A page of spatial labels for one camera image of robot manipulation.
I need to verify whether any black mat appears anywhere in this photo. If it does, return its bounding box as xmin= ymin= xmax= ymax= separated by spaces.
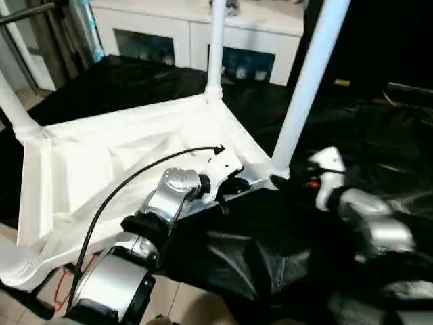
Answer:
xmin=0 ymin=53 xmax=433 ymax=325

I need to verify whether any black metal bar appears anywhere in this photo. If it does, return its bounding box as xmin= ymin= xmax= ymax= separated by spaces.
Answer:
xmin=387 ymin=83 xmax=433 ymax=102

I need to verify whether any black backdrop cloth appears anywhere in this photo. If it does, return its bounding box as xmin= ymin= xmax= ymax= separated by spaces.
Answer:
xmin=304 ymin=0 xmax=433 ymax=95

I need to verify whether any white glass-door cabinet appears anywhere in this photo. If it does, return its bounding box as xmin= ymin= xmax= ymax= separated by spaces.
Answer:
xmin=91 ymin=0 xmax=306 ymax=86

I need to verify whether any blue and white roll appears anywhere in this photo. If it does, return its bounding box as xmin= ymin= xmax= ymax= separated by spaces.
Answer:
xmin=82 ymin=0 xmax=105 ymax=64

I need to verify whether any black metal rack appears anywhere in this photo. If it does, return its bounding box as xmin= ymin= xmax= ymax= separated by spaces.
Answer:
xmin=0 ymin=280 xmax=55 ymax=316

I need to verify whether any white pole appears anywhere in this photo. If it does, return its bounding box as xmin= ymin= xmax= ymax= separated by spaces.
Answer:
xmin=0 ymin=6 xmax=49 ymax=91

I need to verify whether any black tripod pole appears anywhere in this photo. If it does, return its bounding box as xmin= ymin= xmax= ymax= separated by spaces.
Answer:
xmin=0 ymin=2 xmax=68 ymax=25

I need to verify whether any black left wrist camera cable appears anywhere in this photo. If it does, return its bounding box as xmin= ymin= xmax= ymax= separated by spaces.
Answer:
xmin=65 ymin=144 xmax=227 ymax=313

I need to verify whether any red wire hanger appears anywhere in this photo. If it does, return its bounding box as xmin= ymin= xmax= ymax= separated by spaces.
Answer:
xmin=53 ymin=249 xmax=99 ymax=306

